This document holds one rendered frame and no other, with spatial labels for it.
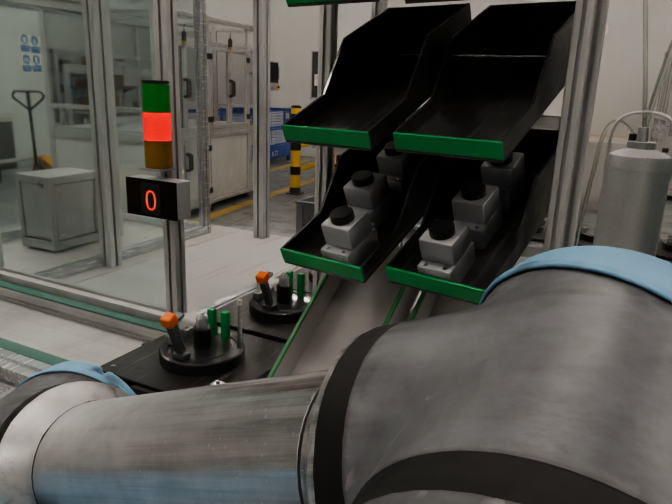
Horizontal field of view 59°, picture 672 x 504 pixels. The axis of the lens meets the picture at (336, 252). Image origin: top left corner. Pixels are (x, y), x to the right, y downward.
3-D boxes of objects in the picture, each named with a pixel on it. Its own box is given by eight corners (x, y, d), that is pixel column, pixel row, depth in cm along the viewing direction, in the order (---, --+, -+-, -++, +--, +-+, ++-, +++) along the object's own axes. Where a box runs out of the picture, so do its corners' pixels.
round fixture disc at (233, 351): (209, 384, 91) (209, 372, 91) (141, 363, 98) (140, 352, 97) (261, 351, 104) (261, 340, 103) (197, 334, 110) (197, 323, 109)
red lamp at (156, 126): (158, 141, 107) (157, 113, 105) (137, 139, 109) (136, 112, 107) (177, 140, 111) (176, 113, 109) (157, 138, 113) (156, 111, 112)
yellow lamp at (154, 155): (159, 169, 108) (158, 142, 107) (139, 167, 110) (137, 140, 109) (178, 167, 112) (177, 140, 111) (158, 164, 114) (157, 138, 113)
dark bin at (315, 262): (364, 284, 73) (351, 235, 68) (284, 262, 80) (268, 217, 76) (464, 169, 89) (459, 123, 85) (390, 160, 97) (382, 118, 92)
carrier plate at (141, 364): (215, 420, 86) (214, 407, 85) (95, 379, 96) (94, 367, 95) (300, 357, 106) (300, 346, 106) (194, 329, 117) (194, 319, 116)
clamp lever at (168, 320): (182, 357, 94) (168, 321, 90) (172, 354, 95) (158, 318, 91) (196, 342, 97) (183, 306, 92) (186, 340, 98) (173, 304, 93)
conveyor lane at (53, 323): (217, 473, 88) (215, 414, 85) (-106, 347, 124) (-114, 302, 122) (312, 391, 113) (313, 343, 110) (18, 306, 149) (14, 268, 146)
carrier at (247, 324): (304, 354, 107) (306, 288, 104) (199, 326, 118) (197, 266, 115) (361, 312, 128) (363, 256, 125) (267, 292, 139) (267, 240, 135)
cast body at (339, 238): (352, 275, 74) (339, 229, 70) (325, 267, 77) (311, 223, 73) (388, 237, 79) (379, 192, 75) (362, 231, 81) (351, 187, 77)
